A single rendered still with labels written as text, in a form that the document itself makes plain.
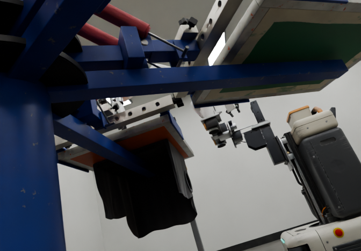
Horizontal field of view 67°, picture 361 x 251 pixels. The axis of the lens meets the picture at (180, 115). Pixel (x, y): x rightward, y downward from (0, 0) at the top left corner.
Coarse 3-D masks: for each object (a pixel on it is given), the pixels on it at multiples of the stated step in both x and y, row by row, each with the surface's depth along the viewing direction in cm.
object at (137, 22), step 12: (108, 12) 82; (120, 12) 83; (120, 24) 83; (132, 24) 83; (144, 24) 83; (84, 36) 93; (96, 36) 92; (108, 36) 93; (144, 36) 85; (156, 36) 85; (180, 48) 86; (108, 120) 116
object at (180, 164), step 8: (168, 144) 149; (168, 152) 148; (176, 152) 166; (176, 160) 157; (184, 160) 191; (176, 168) 150; (184, 168) 178; (176, 176) 142; (184, 176) 169; (176, 184) 175; (184, 184) 162; (184, 192) 158
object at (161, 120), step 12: (156, 120) 131; (168, 120) 130; (120, 132) 133; (132, 132) 132; (144, 132) 134; (180, 144) 167; (60, 156) 135; (72, 156) 136; (192, 156) 201; (84, 168) 157
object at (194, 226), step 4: (192, 224) 200; (196, 224) 200; (192, 228) 199; (196, 228) 198; (196, 232) 198; (196, 236) 197; (196, 240) 196; (200, 240) 195; (196, 244) 195; (200, 244) 194; (200, 248) 193
